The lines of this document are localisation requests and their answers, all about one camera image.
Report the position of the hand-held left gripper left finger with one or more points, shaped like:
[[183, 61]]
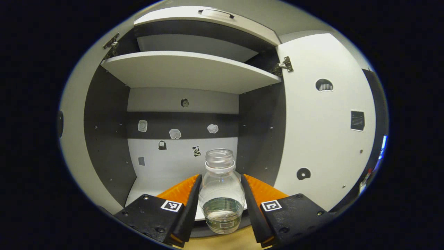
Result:
[[189, 215]]

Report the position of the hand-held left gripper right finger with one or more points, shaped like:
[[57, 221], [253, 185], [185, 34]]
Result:
[[253, 215]]

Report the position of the clear plastic bottle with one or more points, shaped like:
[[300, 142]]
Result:
[[222, 187]]

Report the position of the grey and white cabinet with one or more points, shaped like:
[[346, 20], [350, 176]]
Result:
[[173, 163]]

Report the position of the white cabinet door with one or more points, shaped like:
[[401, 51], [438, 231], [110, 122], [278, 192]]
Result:
[[322, 146], [74, 156]]

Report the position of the white cabinet shelf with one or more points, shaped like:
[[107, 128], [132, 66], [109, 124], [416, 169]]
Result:
[[187, 71]]

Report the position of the metal door hinge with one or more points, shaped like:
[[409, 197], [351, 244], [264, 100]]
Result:
[[111, 45], [284, 65]]

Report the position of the cream cabinet drawer front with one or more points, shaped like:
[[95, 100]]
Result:
[[180, 19]]

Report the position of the black backdrop cloth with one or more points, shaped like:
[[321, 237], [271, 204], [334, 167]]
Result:
[[381, 104]]

